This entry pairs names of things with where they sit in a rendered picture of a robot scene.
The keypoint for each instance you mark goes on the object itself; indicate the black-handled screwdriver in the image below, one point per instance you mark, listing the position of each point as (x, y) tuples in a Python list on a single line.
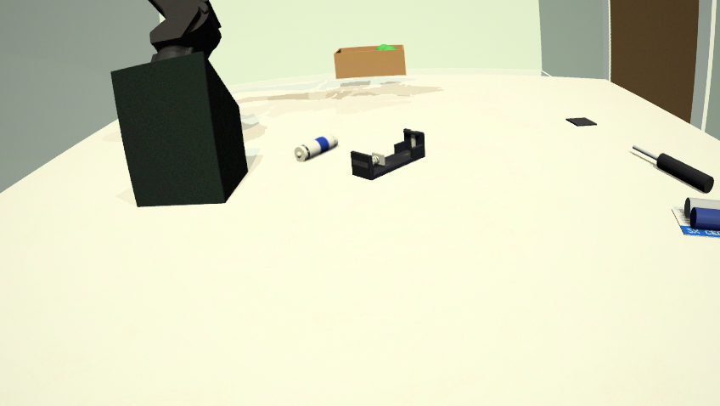
[(682, 171)]

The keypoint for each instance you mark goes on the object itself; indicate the silver and blue cylindrical battery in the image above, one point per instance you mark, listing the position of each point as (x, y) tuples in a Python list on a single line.
[(315, 147)]

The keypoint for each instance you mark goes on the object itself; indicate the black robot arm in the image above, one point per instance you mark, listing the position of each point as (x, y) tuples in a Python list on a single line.
[(190, 26)]

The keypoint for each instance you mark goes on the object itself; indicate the black battery holder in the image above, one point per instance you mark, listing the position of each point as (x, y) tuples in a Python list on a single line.
[(370, 167)]

